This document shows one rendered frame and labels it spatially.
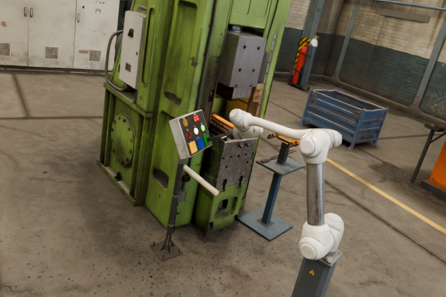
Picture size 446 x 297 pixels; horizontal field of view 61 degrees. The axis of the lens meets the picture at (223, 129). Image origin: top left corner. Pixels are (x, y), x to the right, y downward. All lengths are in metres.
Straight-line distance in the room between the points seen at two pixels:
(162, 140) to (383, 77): 8.68
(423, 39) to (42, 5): 8.61
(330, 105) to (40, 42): 5.38
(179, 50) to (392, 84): 8.61
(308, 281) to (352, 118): 4.33
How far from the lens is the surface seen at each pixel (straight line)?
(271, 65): 3.48
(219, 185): 3.30
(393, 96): 11.18
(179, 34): 3.22
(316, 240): 2.33
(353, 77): 11.94
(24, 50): 7.92
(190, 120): 2.70
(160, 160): 3.53
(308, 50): 10.42
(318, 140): 2.16
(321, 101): 7.02
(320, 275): 2.66
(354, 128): 6.67
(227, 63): 3.02
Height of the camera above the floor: 2.05
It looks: 20 degrees down
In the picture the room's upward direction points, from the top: 11 degrees clockwise
